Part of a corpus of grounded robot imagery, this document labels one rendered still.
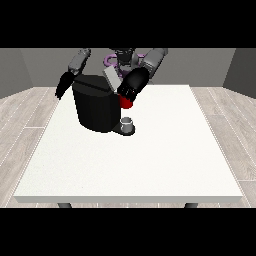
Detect black coffee machine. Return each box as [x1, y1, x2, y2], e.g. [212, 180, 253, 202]
[71, 74, 136, 136]

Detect pale grey machine lid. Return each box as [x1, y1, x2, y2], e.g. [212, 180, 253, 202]
[102, 65, 123, 92]

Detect red pod holder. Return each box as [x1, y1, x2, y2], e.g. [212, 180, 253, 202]
[118, 94, 134, 110]

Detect grey robot trunk purple rings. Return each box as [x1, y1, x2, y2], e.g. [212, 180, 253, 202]
[103, 48, 151, 78]

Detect small grey cup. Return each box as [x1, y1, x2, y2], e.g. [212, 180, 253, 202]
[120, 116, 134, 133]

